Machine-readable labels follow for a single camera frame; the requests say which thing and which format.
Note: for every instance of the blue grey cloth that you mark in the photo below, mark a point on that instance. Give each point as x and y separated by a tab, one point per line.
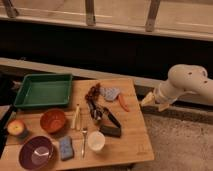
109	94

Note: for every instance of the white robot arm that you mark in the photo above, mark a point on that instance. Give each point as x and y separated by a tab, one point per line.
182	79

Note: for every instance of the brown grape bunch toy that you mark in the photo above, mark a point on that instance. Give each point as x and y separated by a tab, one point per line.
93	93

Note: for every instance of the black rectangular block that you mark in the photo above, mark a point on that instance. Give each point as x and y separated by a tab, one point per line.
110	131

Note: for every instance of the blue sponge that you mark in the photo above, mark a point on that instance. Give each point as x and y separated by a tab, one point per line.
65	148

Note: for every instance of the green plastic tray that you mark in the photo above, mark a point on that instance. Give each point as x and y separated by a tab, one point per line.
44	91

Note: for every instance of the white plastic cup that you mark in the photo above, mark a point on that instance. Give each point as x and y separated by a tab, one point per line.
96	141

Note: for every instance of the orange bowl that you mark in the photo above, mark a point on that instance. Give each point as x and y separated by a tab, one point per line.
53	120

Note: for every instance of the red yellow apple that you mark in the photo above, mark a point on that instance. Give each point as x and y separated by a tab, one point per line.
16	127

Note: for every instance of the metal fork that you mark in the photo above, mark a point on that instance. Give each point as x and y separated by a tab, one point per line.
84	133

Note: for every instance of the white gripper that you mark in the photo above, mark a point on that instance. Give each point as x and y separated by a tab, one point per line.
164	94

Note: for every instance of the black handled tool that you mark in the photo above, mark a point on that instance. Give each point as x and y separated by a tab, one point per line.
95	112

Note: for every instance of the wooden cutting board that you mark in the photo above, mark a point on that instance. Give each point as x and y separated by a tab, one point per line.
134	145

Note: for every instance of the orange carrot toy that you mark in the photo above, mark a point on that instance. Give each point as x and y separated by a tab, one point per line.
122	102

